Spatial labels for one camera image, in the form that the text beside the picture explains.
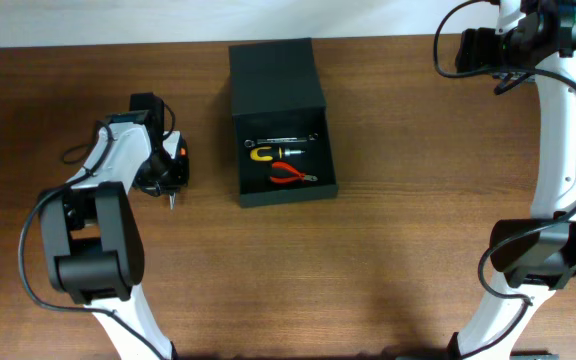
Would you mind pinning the small red cutting pliers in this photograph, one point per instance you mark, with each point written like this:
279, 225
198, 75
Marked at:
283, 173

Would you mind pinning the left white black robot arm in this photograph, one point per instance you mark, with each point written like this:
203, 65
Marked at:
92, 246

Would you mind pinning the silver offset ring wrench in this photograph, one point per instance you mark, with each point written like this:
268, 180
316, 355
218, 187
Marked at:
250, 143

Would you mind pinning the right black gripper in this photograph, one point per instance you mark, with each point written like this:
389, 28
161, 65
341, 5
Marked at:
474, 50

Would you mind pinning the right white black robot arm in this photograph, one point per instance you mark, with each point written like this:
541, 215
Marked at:
531, 258

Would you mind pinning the yellow black stubby screwdriver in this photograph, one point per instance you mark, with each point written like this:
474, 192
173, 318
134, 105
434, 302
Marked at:
270, 153

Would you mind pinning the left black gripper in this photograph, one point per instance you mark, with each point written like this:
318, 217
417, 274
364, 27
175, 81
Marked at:
177, 178

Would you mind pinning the black open cardboard box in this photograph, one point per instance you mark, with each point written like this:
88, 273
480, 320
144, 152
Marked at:
276, 92

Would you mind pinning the orange black long-nose pliers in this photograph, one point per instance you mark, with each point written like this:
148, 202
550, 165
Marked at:
172, 201

